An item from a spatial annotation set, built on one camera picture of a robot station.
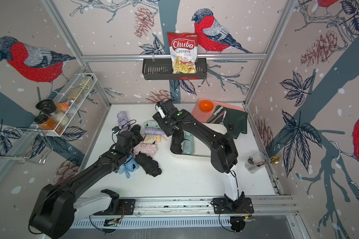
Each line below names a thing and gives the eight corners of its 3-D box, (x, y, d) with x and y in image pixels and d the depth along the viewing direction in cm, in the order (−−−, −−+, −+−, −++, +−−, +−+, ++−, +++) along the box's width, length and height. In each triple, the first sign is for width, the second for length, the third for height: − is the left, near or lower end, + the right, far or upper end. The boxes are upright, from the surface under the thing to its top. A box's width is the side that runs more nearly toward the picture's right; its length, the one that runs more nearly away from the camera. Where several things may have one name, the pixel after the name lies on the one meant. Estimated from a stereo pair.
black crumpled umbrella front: (134, 160, 91) (132, 157, 87) (144, 151, 95) (142, 148, 91) (154, 180, 83) (152, 178, 80) (163, 170, 87) (163, 167, 83)
